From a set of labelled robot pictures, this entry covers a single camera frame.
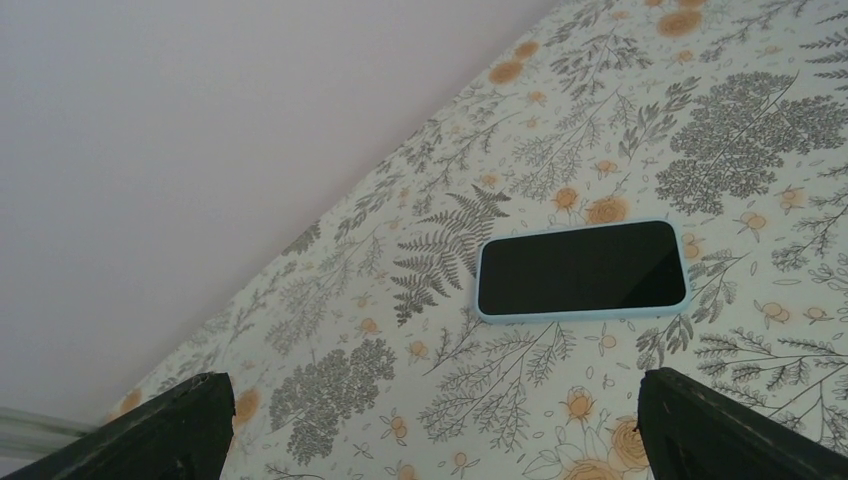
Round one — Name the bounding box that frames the left aluminium frame post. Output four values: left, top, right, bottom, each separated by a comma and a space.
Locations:
1, 407, 97, 460

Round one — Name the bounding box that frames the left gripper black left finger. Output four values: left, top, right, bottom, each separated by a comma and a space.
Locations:
5, 372, 236, 479

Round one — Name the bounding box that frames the floral patterned table mat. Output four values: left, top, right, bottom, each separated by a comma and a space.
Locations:
114, 1, 847, 479

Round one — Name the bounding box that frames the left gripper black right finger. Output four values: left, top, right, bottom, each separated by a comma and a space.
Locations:
637, 367, 847, 479

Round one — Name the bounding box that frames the phone in light blue case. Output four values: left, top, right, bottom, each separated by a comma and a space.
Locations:
471, 218, 693, 324

